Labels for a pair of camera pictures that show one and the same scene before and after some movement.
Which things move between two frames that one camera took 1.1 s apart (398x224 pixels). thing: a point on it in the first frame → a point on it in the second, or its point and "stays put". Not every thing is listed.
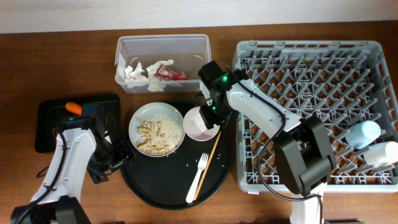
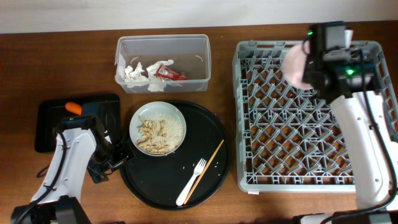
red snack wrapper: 163,72 stays put
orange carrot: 74,107 stays put
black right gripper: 209,121 → 308,65
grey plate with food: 156,129 stays put
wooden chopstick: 208,165 → 204,172
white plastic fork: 202,164 → 198,170
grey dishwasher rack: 341,83 stays put
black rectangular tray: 50,113 stays put
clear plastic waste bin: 160,63 stays put
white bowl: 194,126 → 295,65
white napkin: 134,77 stays put
